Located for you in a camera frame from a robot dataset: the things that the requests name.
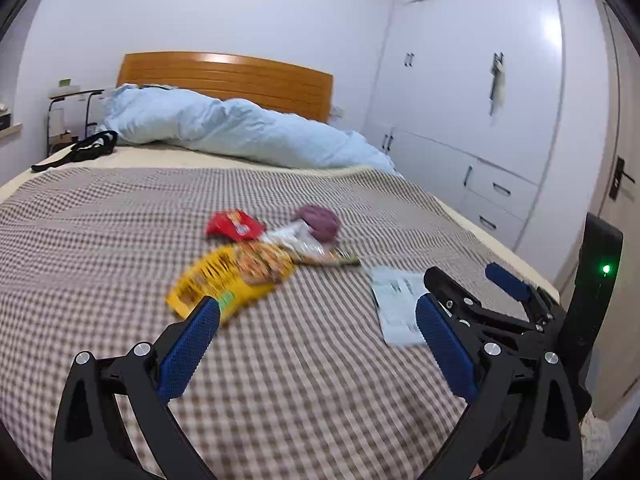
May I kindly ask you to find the small red snack packet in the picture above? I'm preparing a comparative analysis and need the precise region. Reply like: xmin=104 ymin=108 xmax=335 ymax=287
xmin=205 ymin=210 xmax=266 ymax=241

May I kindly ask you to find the wooden headboard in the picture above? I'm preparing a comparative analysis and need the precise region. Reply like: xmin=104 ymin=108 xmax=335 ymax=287
xmin=117 ymin=51 xmax=335 ymax=124

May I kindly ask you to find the checked bedspread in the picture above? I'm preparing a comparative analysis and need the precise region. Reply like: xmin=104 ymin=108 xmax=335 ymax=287
xmin=0 ymin=165 xmax=561 ymax=480

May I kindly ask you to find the black strap bag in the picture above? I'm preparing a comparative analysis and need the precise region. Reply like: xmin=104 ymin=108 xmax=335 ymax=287
xmin=31 ymin=130 xmax=119 ymax=173

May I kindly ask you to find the yellow snack packet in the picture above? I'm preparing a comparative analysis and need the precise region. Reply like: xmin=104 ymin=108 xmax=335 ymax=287
xmin=166 ymin=242 xmax=296 ymax=326

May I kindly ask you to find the white wardrobe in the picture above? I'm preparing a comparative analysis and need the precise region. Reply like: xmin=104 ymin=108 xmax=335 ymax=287
xmin=362 ymin=0 xmax=566 ymax=251

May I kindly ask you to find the purple cloth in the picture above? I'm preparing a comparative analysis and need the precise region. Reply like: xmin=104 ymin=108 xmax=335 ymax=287
xmin=290 ymin=204 xmax=341 ymax=246

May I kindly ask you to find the light blue duvet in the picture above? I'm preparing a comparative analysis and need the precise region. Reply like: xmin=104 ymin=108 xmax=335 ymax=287
xmin=97 ymin=84 xmax=398 ymax=173

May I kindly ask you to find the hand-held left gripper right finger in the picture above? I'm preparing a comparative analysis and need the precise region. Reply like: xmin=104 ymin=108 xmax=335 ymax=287
xmin=415 ymin=294 xmax=583 ymax=480

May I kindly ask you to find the white green-printed pouch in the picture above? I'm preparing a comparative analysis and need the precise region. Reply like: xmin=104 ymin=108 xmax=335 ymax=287
xmin=369 ymin=266 xmax=431 ymax=347

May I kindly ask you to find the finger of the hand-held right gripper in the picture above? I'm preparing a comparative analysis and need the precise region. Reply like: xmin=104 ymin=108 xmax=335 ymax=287
xmin=424 ymin=266 xmax=537 ymax=335
xmin=484 ymin=262 xmax=564 ymax=342

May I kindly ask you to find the black door handle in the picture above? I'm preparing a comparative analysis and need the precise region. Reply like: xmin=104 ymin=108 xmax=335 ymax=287
xmin=609 ymin=157 xmax=635 ymax=201

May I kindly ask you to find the hanging pale cloth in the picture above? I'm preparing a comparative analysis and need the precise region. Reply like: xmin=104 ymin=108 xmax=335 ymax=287
xmin=489 ymin=52 xmax=506 ymax=116

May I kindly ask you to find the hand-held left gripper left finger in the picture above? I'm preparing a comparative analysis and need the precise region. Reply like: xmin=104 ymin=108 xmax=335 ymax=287
xmin=51 ymin=296 xmax=222 ymax=480

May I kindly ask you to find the black bedside rack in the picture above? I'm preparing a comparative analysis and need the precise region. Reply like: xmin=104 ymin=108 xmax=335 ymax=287
xmin=47 ymin=89 xmax=103 ymax=156

